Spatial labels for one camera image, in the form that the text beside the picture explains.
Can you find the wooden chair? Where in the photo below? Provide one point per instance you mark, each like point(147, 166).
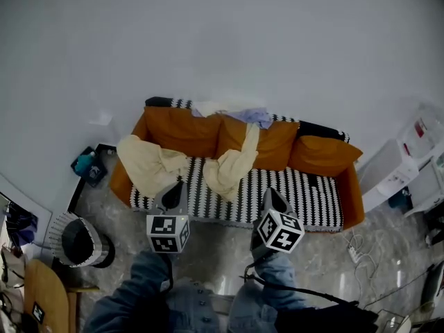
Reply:
point(46, 297)

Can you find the purple blue cloth bundle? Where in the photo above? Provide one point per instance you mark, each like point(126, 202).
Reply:
point(22, 225)

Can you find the grey striped laundry basket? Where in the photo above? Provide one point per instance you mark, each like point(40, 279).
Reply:
point(83, 241)

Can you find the white clothes piece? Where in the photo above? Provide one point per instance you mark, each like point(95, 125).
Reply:
point(211, 107)

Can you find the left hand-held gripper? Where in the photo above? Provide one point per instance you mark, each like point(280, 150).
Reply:
point(168, 228)

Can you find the long cream clothes piece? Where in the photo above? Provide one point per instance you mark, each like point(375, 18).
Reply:
point(232, 168)

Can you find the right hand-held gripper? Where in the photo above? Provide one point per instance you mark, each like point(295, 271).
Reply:
point(281, 231)

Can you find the orange sofa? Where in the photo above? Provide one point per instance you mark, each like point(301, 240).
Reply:
point(350, 200)

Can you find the person's left forearm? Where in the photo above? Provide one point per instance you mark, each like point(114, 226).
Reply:
point(138, 290)

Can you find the white power strip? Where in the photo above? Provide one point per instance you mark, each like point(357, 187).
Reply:
point(354, 252)

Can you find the person's denim jacket torso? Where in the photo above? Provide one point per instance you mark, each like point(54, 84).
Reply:
point(204, 311)

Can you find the orange back cushion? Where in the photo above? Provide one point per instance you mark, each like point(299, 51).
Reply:
point(274, 144)
point(322, 154)
point(184, 134)

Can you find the person's right forearm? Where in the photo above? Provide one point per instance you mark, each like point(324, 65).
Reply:
point(277, 283)

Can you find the white cabinet unit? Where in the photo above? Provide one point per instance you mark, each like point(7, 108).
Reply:
point(399, 165)

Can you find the black white patterned seat cover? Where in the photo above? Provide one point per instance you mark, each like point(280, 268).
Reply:
point(295, 196)

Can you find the wide cream clothes piece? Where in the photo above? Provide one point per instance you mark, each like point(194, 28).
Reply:
point(149, 165)

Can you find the lavender clothes piece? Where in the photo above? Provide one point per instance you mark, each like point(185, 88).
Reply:
point(253, 114)

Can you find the black white patterned back throw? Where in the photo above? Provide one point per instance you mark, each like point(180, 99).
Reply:
point(319, 127)

